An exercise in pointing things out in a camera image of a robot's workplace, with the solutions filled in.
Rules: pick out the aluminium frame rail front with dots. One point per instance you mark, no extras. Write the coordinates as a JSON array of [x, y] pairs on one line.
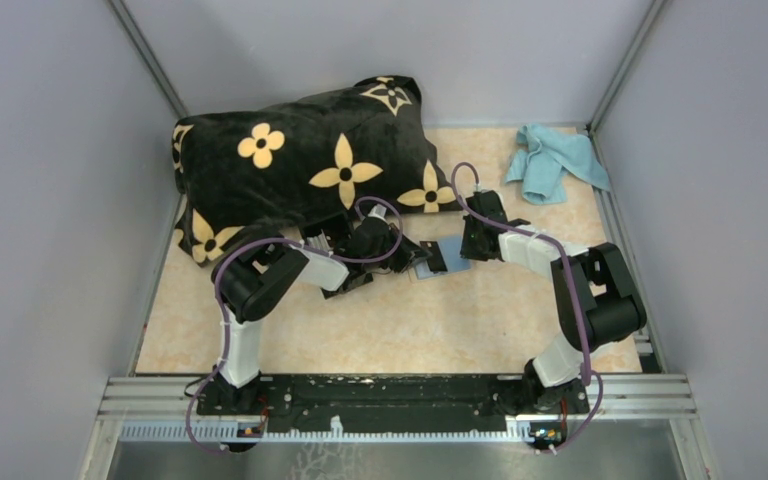
[[165, 408]]

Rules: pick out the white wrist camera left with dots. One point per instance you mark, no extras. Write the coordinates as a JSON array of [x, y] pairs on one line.
[[378, 212]]

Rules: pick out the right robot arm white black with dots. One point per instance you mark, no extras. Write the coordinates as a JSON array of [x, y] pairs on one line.
[[597, 300]]

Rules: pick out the black pillow with cream flowers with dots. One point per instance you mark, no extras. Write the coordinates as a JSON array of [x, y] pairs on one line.
[[291, 163]]

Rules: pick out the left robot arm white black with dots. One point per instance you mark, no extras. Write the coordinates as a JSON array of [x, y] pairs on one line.
[[332, 254]]

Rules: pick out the light blue towel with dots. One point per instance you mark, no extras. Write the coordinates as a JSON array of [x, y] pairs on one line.
[[545, 156]]

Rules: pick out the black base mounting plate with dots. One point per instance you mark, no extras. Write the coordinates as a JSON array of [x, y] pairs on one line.
[[412, 404]]

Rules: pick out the black card holder box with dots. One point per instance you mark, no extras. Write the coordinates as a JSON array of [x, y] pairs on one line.
[[327, 233]]

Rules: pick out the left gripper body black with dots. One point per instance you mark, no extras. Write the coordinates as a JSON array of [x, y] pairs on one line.
[[389, 244]]

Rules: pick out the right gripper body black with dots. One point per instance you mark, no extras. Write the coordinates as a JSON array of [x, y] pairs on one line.
[[471, 247]]

